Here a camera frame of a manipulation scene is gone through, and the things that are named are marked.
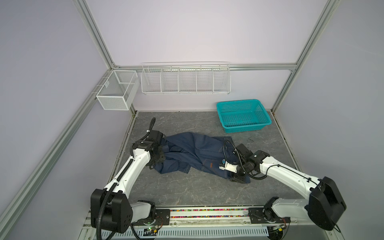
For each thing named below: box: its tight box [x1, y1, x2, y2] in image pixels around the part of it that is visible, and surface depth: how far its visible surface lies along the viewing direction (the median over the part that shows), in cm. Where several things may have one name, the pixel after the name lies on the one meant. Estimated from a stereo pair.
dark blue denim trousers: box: [154, 131, 251, 184], surface depth 92 cm
